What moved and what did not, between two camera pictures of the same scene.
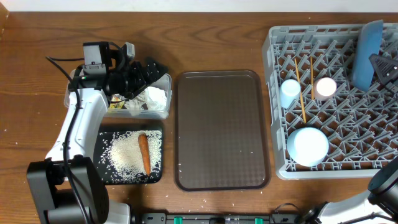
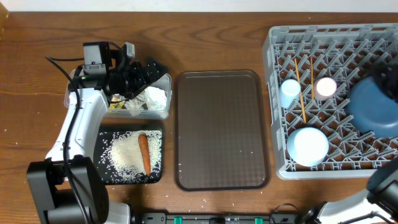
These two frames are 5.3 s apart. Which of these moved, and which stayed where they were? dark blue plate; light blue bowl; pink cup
Moved: dark blue plate
Stayed: light blue bowl; pink cup
